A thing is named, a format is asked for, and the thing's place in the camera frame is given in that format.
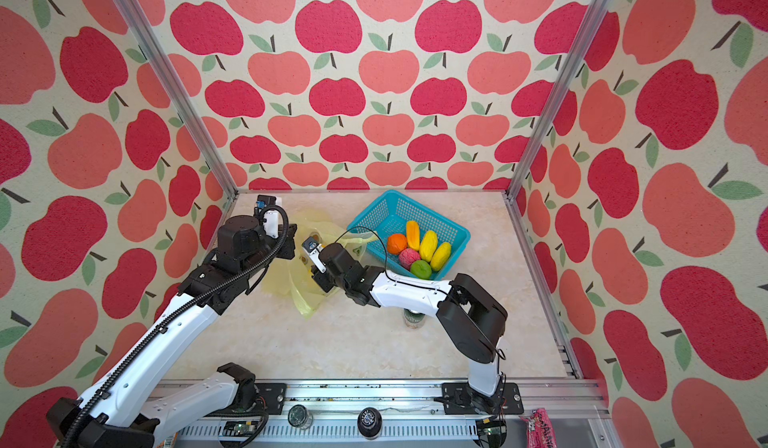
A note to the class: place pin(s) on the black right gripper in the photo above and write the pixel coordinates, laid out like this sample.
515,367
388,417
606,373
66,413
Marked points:
316,279

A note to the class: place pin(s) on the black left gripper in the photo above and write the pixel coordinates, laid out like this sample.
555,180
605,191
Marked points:
288,251

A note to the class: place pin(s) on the yellow plastic avocado-print bag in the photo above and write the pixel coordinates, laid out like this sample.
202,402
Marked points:
292,279

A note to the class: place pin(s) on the orange toy fruit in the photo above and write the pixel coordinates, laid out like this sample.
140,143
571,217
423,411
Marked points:
396,244

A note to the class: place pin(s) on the pink toy fruit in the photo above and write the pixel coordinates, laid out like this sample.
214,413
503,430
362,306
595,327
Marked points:
408,257

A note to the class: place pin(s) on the green toy fruit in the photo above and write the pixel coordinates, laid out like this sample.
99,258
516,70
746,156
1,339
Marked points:
421,269

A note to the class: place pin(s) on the yellow toy mango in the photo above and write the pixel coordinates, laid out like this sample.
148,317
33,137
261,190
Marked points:
413,235

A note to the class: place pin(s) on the yellow toy corn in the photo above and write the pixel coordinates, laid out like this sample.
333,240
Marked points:
441,256

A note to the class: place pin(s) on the yellow toy banana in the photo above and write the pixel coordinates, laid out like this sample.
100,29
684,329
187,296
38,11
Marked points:
428,246

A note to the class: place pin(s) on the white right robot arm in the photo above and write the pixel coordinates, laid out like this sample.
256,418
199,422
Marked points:
472,318

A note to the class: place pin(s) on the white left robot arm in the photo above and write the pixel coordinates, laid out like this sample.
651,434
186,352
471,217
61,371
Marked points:
117,412

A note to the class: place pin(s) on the teal plastic mesh basket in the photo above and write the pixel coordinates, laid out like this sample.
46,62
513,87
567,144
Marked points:
389,213

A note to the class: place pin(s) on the green drink can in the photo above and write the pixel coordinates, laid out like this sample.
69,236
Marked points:
413,319

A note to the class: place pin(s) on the small glass jar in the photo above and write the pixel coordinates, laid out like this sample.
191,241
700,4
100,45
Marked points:
300,417

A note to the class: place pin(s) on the black round knob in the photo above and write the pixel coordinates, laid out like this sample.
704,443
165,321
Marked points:
370,423

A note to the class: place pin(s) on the pink snack packet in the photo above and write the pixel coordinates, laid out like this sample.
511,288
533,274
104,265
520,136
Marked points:
539,430

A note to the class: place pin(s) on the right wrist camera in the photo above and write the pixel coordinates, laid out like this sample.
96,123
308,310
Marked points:
312,249

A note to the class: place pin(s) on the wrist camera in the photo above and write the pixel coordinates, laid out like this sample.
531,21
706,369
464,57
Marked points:
244,238
312,249

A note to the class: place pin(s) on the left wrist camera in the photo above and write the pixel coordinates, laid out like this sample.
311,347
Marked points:
244,238

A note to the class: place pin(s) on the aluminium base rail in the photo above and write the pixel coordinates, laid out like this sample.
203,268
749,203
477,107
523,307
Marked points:
413,414

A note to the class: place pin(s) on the aluminium frame post left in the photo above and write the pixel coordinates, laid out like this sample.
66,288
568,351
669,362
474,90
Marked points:
171,82

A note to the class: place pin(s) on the aluminium frame post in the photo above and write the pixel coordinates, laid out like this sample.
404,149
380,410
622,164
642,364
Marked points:
171,82
573,62

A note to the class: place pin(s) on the aluminium frame post right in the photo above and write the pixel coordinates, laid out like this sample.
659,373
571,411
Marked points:
573,62

